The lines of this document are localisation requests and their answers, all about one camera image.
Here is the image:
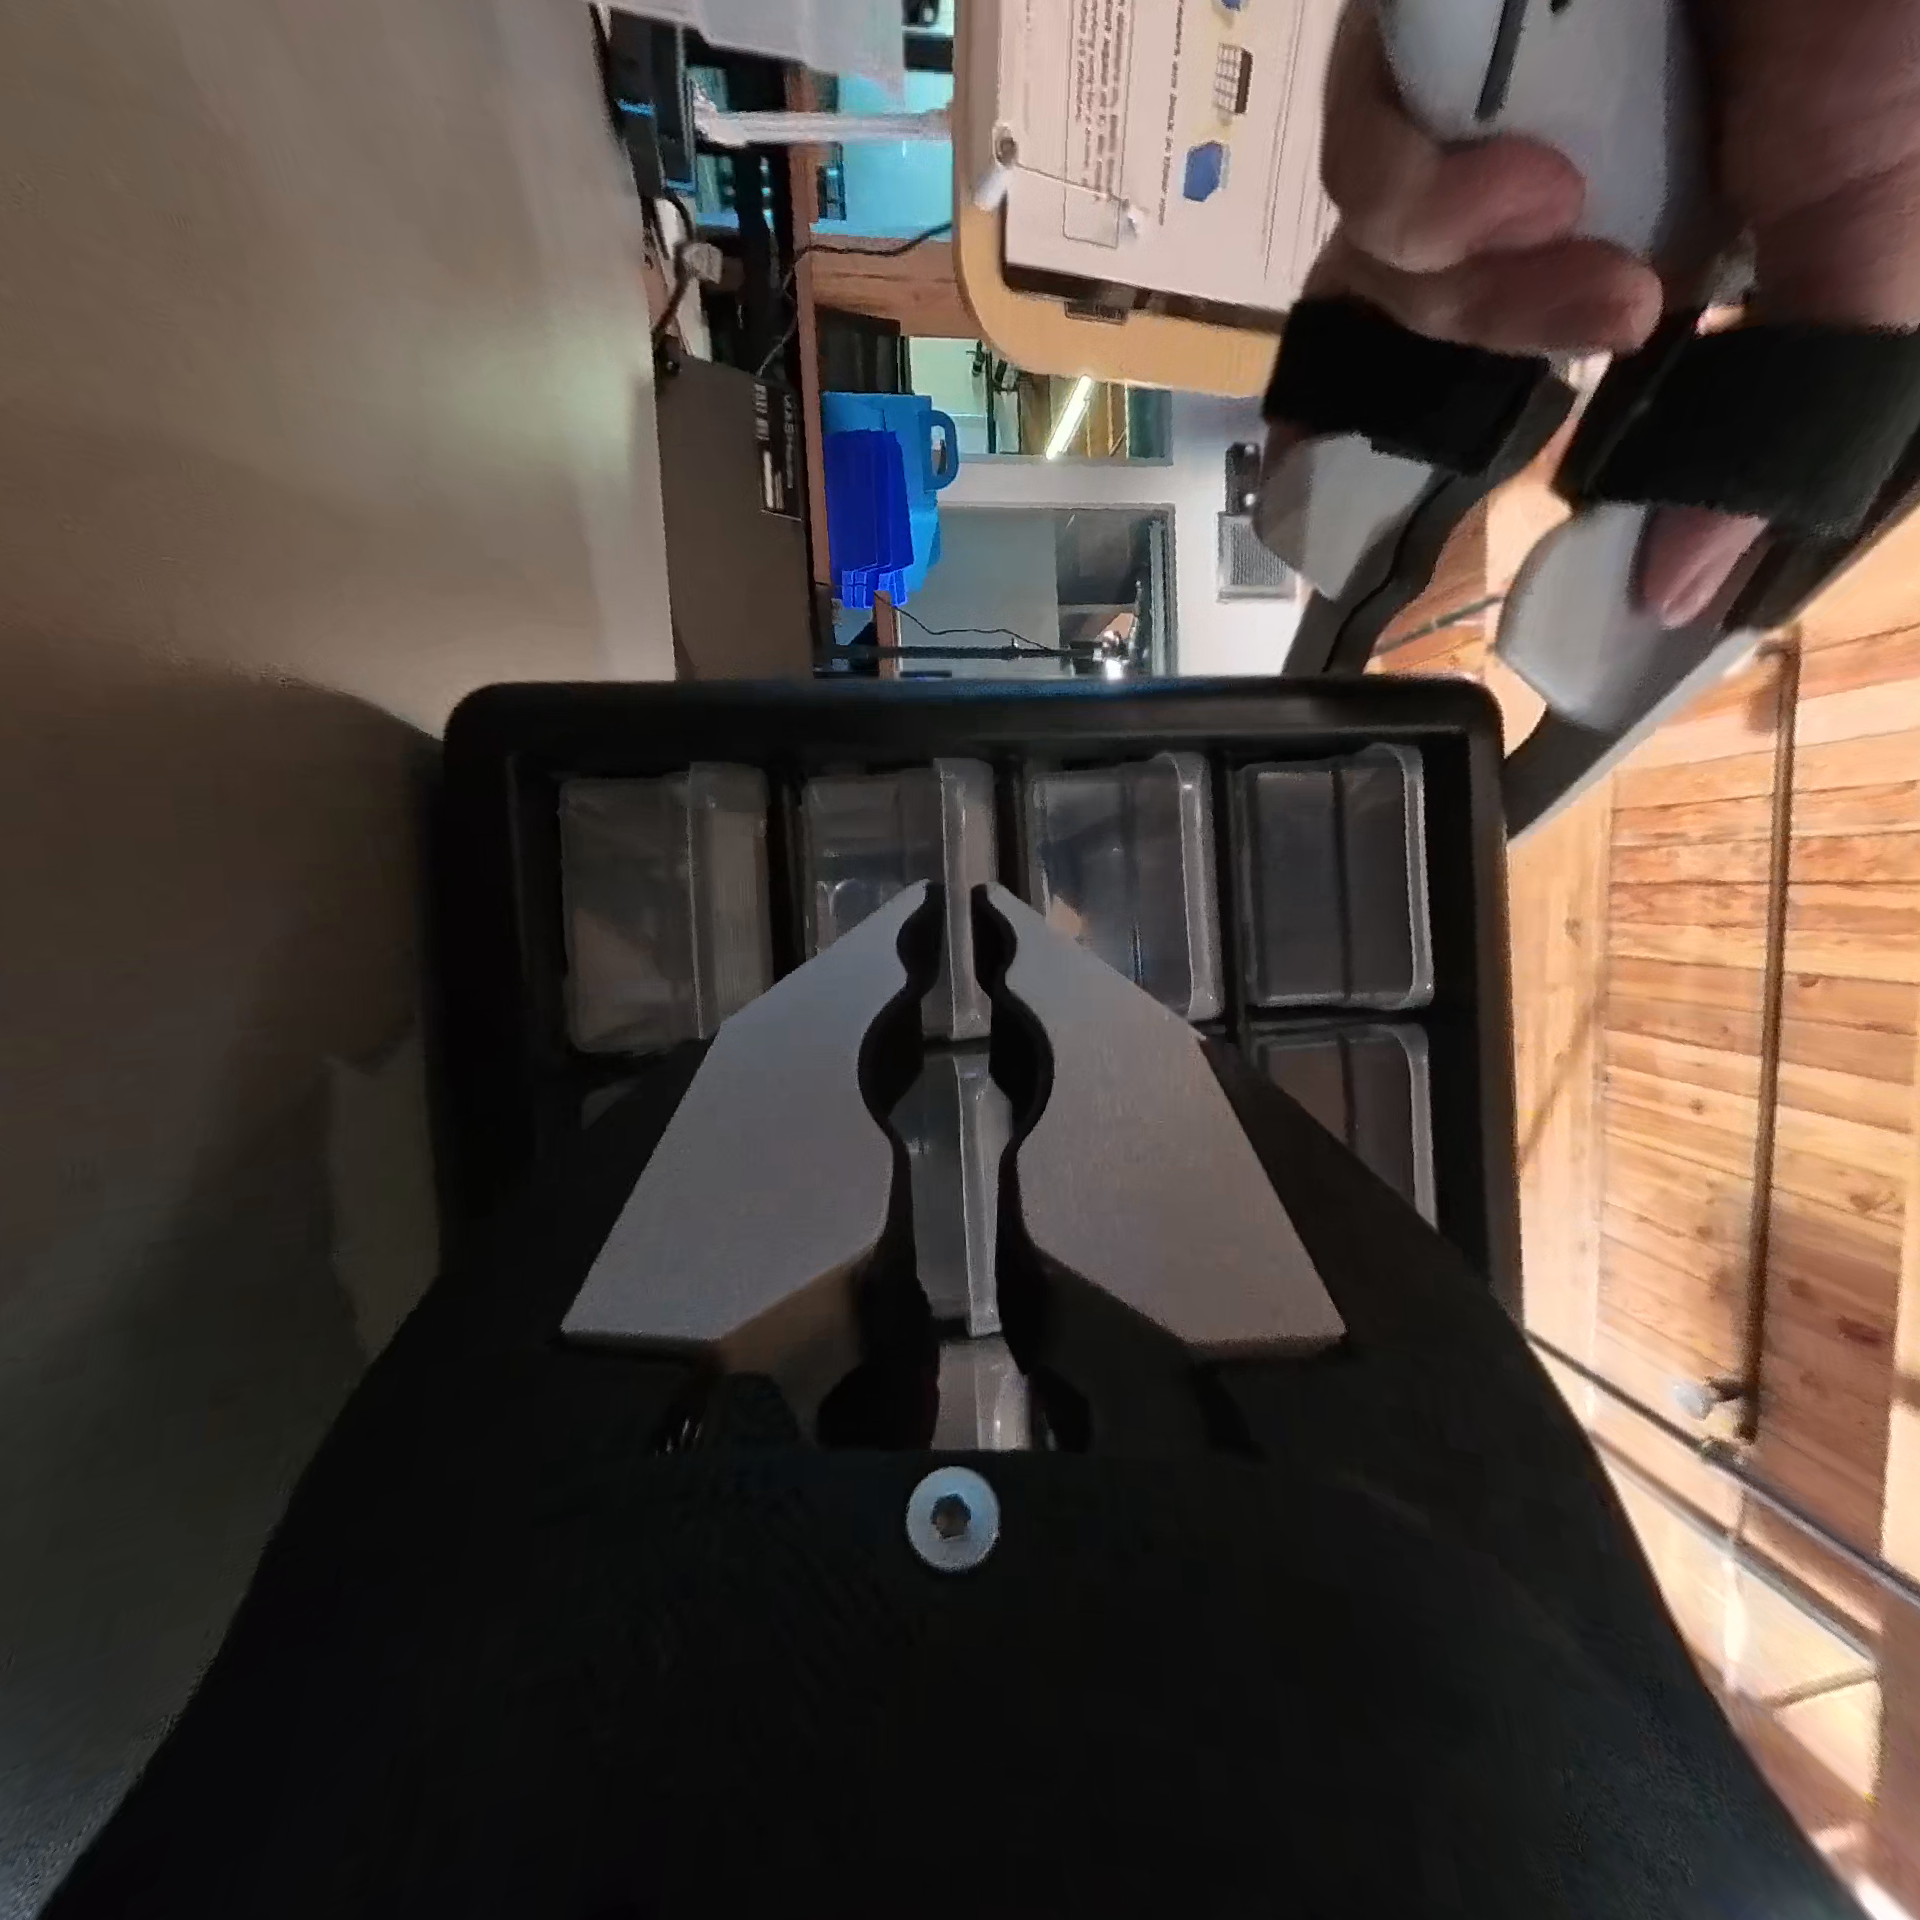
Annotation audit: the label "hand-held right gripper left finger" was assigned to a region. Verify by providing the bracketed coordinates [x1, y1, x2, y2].
[557, 880, 934, 1420]

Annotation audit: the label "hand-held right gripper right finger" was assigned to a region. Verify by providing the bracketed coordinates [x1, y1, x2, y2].
[971, 880, 1349, 1412]

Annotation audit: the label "black drawer cabinet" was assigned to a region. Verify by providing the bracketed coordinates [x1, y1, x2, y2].
[440, 678, 1524, 1328]

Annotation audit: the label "rows of small clear drawers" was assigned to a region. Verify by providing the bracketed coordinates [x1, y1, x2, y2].
[555, 742, 1440, 1215]

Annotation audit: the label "person's left hand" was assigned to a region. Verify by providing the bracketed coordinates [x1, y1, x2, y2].
[1303, 0, 1920, 628]

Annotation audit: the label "wooden instruction board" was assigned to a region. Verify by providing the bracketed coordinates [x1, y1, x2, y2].
[951, 0, 1354, 400]

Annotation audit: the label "wooden pillar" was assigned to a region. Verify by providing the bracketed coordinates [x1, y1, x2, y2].
[808, 230, 975, 337]

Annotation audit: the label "stack of blue bins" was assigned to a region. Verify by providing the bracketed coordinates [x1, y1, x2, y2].
[823, 431, 914, 607]

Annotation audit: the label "blue handled caddy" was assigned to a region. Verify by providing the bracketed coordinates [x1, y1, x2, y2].
[815, 392, 960, 578]

